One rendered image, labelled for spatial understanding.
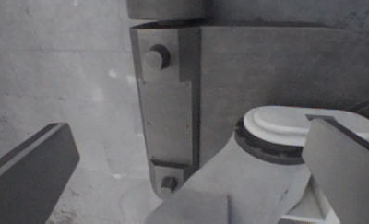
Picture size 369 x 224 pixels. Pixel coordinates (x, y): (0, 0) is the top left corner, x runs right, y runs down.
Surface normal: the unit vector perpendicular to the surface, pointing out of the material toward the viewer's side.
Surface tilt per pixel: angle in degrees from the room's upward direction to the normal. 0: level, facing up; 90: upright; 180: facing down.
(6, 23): 0
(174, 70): 0
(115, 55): 0
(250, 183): 90
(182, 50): 45
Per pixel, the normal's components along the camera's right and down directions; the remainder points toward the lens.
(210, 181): -0.03, -0.88
